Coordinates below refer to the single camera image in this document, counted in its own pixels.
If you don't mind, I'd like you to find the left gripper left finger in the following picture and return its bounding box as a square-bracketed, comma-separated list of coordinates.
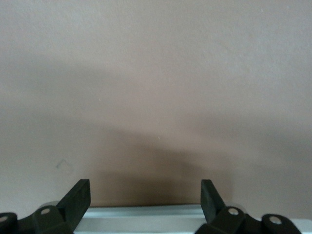
[0, 179, 91, 234]

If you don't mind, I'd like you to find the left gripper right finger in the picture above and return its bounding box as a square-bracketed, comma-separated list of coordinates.
[195, 179, 302, 234]

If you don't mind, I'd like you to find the brown table cover sheet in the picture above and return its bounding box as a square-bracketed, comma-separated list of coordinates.
[0, 0, 312, 220]

